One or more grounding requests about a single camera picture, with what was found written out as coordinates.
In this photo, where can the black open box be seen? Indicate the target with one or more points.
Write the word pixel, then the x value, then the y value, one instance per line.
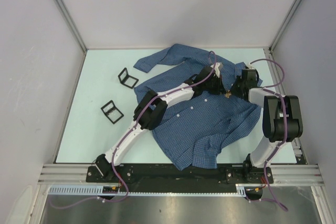
pixel 111 112
pixel 127 80

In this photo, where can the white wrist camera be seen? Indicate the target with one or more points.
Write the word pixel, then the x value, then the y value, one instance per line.
pixel 249 66
pixel 216 68

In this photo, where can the aluminium front rail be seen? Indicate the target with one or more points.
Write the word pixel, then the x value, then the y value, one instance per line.
pixel 284 175

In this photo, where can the aluminium frame post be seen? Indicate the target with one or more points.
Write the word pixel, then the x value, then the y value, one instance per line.
pixel 284 25
pixel 61 6

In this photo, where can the right aluminium frame post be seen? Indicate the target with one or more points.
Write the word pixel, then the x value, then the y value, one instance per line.
pixel 284 25

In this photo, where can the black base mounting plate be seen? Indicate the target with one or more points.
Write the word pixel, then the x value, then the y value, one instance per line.
pixel 168 176

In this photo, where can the white slotted cable duct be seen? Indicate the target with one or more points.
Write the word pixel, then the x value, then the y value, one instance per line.
pixel 235 190

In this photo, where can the black open box upper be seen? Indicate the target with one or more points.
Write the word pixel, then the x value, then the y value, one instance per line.
pixel 127 80

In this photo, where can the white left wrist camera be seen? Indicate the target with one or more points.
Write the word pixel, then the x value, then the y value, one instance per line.
pixel 216 68

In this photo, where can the black open box lower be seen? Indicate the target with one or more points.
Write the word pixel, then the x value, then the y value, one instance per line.
pixel 111 112

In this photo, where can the left aluminium frame post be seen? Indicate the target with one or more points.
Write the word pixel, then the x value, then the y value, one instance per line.
pixel 61 6

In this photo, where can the gold leaf brooch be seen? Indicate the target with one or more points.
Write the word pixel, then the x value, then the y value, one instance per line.
pixel 228 94

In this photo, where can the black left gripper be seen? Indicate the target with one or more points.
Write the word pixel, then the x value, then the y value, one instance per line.
pixel 220 88

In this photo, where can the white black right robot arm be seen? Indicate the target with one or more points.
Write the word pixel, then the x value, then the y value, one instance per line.
pixel 282 123

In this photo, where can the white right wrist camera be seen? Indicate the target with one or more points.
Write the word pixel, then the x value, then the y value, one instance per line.
pixel 249 66

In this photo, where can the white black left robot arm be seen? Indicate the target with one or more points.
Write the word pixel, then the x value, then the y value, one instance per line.
pixel 150 112

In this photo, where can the blue checked shirt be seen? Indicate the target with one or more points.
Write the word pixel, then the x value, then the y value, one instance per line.
pixel 194 132

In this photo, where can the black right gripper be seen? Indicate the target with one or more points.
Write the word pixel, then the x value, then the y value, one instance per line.
pixel 232 91

